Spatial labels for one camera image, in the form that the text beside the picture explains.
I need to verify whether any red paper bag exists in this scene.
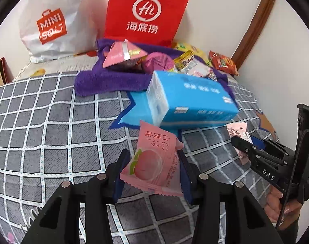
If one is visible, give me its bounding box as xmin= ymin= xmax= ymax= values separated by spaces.
xmin=104 ymin=0 xmax=193 ymax=47

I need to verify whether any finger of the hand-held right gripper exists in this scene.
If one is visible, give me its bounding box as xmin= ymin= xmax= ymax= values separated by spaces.
xmin=231 ymin=135 xmax=265 ymax=166
xmin=248 ymin=135 xmax=273 ymax=150

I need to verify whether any white plastic shopping bag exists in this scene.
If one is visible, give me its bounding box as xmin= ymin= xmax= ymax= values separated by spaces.
xmin=19 ymin=0 xmax=99 ymax=63

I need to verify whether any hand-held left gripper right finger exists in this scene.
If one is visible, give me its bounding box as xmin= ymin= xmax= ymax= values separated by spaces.
xmin=177 ymin=149 xmax=284 ymax=244

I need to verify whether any magenta snack packet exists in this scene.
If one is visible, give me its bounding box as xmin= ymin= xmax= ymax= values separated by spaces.
xmin=144 ymin=52 xmax=174 ymax=73

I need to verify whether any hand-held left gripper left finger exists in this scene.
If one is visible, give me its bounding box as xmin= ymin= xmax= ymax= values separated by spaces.
xmin=21 ymin=149 xmax=131 ymax=244

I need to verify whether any brown wooden door frame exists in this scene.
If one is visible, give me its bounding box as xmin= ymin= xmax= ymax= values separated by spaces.
xmin=232 ymin=0 xmax=278 ymax=69

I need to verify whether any orange snack bag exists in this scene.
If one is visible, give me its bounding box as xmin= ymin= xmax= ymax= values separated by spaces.
xmin=209 ymin=50 xmax=239 ymax=76

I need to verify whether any small yellow snack packet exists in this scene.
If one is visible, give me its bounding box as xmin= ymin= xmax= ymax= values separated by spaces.
xmin=173 ymin=51 xmax=196 ymax=69

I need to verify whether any newspaper print sheet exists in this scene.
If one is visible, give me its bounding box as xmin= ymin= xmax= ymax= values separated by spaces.
xmin=12 ymin=51 xmax=239 ymax=84

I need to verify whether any grey checked blanket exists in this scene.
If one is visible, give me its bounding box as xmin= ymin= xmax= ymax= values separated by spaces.
xmin=0 ymin=71 xmax=279 ymax=244

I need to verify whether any pink packet with silver seam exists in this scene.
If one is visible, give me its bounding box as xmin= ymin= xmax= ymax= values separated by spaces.
xmin=102 ymin=39 xmax=148 ymax=69

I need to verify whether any person's right forearm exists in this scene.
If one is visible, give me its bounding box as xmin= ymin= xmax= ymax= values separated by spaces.
xmin=275 ymin=213 xmax=307 ymax=244

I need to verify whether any pink peach snack packet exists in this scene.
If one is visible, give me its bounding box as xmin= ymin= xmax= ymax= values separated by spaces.
xmin=119 ymin=120 xmax=185 ymax=197

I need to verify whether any person's right hand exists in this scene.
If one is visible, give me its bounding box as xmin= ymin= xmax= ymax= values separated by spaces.
xmin=265 ymin=184 xmax=301 ymax=223

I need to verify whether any blue tissue pack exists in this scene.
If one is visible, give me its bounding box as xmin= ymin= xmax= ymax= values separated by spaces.
xmin=146 ymin=70 xmax=239 ymax=130

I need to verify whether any small light pink packet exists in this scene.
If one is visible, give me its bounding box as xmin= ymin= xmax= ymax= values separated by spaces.
xmin=226 ymin=122 xmax=251 ymax=166

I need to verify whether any large yellow snack bag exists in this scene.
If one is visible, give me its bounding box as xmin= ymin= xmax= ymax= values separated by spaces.
xmin=173 ymin=42 xmax=211 ymax=65

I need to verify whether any purple towel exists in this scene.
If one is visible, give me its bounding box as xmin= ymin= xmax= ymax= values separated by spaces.
xmin=74 ymin=38 xmax=236 ymax=97

